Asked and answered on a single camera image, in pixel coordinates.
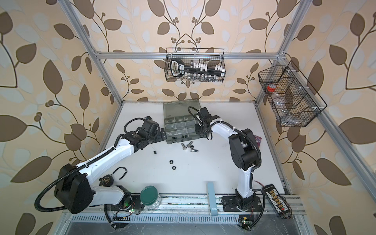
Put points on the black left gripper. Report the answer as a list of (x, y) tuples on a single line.
[(157, 132)]

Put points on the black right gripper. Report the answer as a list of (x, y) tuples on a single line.
[(198, 129)]

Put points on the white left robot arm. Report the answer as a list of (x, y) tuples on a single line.
[(78, 187)]

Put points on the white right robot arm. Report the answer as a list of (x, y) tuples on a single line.
[(244, 151)]

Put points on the pink candy bag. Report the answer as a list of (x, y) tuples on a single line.
[(258, 140)]

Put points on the green lid glass jar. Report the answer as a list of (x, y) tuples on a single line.
[(150, 198)]

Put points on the red cap bottle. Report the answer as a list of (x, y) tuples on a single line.
[(271, 88)]

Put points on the light blue block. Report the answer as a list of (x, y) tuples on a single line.
[(211, 199)]

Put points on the socket set rail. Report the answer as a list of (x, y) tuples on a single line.
[(179, 69)]

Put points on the black wire basket back wall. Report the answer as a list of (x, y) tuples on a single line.
[(211, 56)]

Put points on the black wire basket wall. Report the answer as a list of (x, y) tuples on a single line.
[(295, 102), (211, 56)]

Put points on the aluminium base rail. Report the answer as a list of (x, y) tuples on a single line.
[(185, 208)]

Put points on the black wire basket right wall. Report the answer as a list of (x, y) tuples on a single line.
[(295, 102)]

